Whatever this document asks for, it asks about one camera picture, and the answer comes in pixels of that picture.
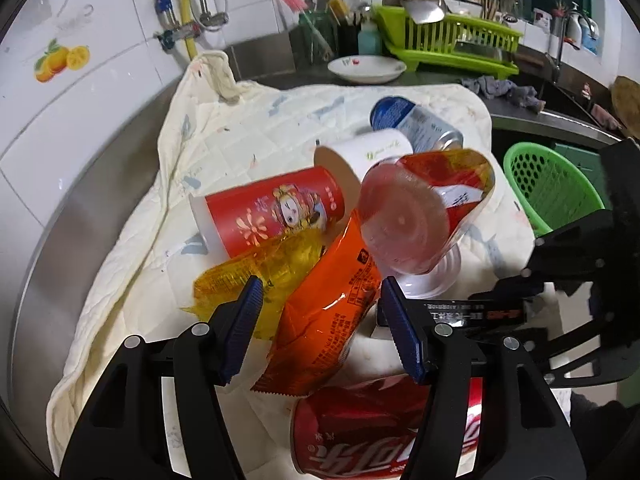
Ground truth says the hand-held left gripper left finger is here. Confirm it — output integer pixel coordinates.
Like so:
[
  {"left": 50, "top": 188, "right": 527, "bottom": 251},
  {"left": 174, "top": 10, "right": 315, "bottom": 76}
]
[{"left": 59, "top": 275, "right": 264, "bottom": 480}]

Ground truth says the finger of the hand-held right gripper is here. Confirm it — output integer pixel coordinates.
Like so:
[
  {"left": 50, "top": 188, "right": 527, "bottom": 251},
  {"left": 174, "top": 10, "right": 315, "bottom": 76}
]
[
  {"left": 465, "top": 310, "right": 626, "bottom": 388},
  {"left": 470, "top": 209, "right": 617, "bottom": 311}
]

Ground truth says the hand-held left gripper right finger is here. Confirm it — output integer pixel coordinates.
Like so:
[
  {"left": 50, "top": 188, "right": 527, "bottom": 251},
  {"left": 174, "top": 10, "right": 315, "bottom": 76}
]
[{"left": 377, "top": 276, "right": 586, "bottom": 480}]

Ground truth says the white plastic lid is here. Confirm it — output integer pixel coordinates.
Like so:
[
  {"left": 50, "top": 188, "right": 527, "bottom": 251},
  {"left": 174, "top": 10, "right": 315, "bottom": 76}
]
[{"left": 382, "top": 240, "right": 463, "bottom": 302}]

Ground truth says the green plastic basket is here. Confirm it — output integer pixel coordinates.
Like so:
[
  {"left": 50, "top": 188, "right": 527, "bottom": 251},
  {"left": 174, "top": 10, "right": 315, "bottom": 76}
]
[{"left": 502, "top": 142, "right": 607, "bottom": 238}]

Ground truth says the yellow plastic wrapper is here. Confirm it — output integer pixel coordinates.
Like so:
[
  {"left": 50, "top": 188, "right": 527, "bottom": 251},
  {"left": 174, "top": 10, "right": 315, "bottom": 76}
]
[{"left": 182, "top": 230, "right": 333, "bottom": 341}]

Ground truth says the black printed wrapper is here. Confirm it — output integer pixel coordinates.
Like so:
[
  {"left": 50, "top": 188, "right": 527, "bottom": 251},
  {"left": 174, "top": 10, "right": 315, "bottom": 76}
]
[{"left": 425, "top": 301, "right": 532, "bottom": 322}]

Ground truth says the orange snack packet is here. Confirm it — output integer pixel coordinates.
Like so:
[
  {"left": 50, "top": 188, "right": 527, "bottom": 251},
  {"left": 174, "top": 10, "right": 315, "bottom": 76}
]
[{"left": 250, "top": 208, "right": 383, "bottom": 397}]

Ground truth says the red cola can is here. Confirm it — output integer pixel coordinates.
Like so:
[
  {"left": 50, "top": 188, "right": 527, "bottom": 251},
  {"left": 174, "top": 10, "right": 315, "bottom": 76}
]
[{"left": 290, "top": 377, "right": 483, "bottom": 480}]

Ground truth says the clear plastic cup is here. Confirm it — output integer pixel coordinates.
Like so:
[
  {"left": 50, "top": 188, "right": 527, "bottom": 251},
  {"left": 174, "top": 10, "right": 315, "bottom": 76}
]
[{"left": 359, "top": 156, "right": 451, "bottom": 276}]

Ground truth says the red printed paper cup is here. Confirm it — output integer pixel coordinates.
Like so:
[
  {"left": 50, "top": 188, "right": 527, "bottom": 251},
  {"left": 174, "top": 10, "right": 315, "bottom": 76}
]
[{"left": 189, "top": 166, "right": 347, "bottom": 263}]

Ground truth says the red snack packet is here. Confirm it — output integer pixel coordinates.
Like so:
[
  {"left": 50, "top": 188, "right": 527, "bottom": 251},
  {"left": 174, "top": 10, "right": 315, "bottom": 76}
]
[{"left": 395, "top": 147, "right": 497, "bottom": 261}]

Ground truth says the white paper cup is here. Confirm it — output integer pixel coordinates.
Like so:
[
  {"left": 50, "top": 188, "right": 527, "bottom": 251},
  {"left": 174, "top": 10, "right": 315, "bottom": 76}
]
[{"left": 313, "top": 128, "right": 415, "bottom": 211}]

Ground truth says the blue drink can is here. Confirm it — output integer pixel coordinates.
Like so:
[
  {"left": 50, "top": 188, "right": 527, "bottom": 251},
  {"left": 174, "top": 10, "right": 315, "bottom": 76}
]
[{"left": 370, "top": 96, "right": 465, "bottom": 153}]

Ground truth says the person's dark clothing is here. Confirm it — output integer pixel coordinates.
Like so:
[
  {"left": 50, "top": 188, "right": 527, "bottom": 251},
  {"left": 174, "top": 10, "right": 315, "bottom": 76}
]
[{"left": 569, "top": 390, "right": 640, "bottom": 480}]

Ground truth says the green kitchen cabinet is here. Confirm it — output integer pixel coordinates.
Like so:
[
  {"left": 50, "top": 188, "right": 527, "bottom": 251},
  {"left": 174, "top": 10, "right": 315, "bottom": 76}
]
[{"left": 550, "top": 142, "right": 608, "bottom": 167}]

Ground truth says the woven bamboo lid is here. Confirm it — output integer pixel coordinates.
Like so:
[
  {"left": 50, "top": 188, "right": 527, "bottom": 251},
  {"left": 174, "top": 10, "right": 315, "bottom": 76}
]
[{"left": 612, "top": 76, "right": 640, "bottom": 141}]

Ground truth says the grey knit glove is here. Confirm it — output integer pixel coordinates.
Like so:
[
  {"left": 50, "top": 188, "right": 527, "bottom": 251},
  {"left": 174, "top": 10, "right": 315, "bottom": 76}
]
[{"left": 460, "top": 75, "right": 546, "bottom": 113}]

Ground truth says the metal faucet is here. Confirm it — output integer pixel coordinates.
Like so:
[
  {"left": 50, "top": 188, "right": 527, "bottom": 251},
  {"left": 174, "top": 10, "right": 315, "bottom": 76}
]
[{"left": 546, "top": 35, "right": 572, "bottom": 85}]

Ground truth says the white quilted blanket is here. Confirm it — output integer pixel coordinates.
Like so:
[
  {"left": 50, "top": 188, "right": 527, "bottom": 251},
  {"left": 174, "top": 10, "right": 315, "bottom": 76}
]
[{"left": 46, "top": 50, "right": 571, "bottom": 476}]

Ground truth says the blue bottle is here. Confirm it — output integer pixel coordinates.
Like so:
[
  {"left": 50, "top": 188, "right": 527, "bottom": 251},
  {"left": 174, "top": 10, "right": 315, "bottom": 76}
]
[{"left": 581, "top": 17, "right": 599, "bottom": 55}]

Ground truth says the white pump bottle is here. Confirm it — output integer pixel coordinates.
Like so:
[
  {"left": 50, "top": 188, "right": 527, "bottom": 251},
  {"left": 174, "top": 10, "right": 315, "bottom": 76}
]
[{"left": 565, "top": 2, "right": 586, "bottom": 51}]

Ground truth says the green dish rack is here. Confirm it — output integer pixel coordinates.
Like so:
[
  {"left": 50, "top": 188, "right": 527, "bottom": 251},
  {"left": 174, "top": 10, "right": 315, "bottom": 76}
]
[{"left": 372, "top": 4, "right": 523, "bottom": 73}]

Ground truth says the white plate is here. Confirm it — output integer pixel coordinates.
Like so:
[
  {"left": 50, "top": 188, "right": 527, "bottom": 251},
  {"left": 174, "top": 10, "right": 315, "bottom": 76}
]
[{"left": 327, "top": 55, "right": 407, "bottom": 86}]

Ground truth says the teal soap bottle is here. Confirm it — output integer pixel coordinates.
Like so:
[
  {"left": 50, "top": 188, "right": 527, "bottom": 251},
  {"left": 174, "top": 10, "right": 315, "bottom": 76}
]
[{"left": 357, "top": 20, "right": 383, "bottom": 56}]

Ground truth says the dark green utensil holder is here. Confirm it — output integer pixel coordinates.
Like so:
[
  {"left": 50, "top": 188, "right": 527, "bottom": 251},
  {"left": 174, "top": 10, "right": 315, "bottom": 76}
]
[{"left": 290, "top": 10, "right": 341, "bottom": 68}]

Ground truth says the black utensil holder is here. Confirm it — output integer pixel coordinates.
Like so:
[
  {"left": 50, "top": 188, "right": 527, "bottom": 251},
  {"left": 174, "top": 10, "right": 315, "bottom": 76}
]
[{"left": 337, "top": 12, "right": 361, "bottom": 58}]

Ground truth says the orange fruit wall sticker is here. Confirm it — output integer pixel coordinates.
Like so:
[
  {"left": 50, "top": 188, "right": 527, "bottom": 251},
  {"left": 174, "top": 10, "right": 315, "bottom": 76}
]
[{"left": 34, "top": 40, "right": 92, "bottom": 83}]

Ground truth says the yellow hose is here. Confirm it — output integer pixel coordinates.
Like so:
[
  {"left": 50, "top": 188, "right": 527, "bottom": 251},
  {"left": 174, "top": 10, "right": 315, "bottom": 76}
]
[{"left": 181, "top": 0, "right": 202, "bottom": 63}]

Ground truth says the grey teapot wall decal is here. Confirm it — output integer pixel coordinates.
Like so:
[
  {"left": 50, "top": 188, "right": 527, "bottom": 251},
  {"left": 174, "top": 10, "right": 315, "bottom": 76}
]
[{"left": 30, "top": 0, "right": 96, "bottom": 31}]

